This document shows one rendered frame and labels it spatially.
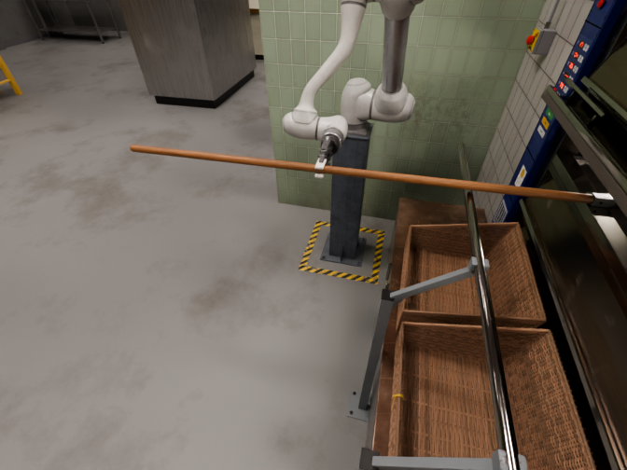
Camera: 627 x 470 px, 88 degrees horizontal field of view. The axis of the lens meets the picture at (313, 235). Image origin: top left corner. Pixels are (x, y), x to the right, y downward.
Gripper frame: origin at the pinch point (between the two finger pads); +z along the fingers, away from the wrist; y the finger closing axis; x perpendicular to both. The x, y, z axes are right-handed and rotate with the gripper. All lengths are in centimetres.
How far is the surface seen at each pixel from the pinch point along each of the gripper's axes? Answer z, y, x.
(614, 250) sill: 23, 1, -89
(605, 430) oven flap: 64, 24, -84
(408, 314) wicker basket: 24, 48, -41
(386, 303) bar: 37, 26, -30
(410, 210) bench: -64, 62, -44
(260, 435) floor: 60, 119, 17
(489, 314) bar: 53, 2, -52
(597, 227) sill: 12, 2, -89
